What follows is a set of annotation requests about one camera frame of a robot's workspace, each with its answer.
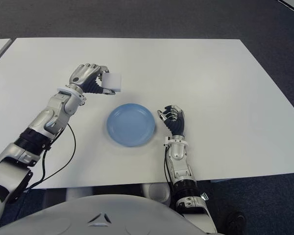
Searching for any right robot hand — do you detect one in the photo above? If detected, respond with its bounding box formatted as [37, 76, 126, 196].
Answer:
[157, 104, 186, 137]

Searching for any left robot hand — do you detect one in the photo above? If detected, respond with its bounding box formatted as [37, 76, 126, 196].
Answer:
[68, 63, 116, 96]

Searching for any white charger block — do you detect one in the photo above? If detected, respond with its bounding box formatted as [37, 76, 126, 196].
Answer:
[102, 72, 123, 93]

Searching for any blue round plate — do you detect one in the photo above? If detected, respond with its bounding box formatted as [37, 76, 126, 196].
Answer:
[106, 103, 156, 148]

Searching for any black floor wheel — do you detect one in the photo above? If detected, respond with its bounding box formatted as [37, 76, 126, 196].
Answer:
[219, 200, 247, 235]

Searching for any grey robot torso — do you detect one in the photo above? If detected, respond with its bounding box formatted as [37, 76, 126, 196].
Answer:
[0, 194, 207, 235]

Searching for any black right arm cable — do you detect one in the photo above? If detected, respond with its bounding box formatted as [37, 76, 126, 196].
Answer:
[164, 146, 172, 184]

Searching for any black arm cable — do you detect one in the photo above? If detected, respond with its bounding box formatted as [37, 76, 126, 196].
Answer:
[25, 123, 76, 190]
[164, 146, 172, 184]

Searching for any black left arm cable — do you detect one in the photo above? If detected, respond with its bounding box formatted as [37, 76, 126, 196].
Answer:
[25, 123, 76, 190]

